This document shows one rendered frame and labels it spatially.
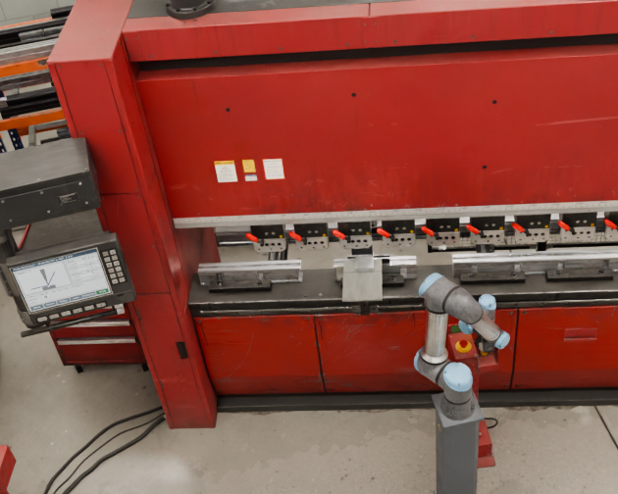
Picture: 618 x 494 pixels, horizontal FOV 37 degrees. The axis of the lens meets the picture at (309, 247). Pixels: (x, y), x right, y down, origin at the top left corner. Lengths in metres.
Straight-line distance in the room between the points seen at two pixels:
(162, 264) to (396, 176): 1.11
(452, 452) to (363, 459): 0.79
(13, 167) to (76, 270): 0.49
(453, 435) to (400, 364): 0.76
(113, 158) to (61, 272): 0.52
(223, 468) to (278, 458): 0.29
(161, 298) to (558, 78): 2.00
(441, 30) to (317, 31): 0.47
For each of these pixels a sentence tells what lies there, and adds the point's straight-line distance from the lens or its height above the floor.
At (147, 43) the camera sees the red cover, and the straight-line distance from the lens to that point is 3.72.
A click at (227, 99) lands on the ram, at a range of 3.82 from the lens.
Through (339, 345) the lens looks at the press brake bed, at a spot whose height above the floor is 0.54.
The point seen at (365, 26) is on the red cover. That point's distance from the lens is 3.59.
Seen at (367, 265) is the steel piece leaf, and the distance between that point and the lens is 4.35.
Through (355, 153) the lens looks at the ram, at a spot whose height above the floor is 1.65.
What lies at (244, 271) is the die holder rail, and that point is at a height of 0.96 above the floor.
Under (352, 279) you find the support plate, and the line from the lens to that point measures 4.29.
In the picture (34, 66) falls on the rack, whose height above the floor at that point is 1.37.
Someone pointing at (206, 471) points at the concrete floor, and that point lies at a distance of 4.94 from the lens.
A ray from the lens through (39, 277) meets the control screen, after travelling 3.93.
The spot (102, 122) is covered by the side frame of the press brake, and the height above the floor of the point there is 2.02.
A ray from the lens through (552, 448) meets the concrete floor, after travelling 4.94.
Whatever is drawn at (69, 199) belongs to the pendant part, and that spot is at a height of 1.83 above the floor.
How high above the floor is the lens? 4.03
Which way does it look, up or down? 43 degrees down
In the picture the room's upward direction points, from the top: 8 degrees counter-clockwise
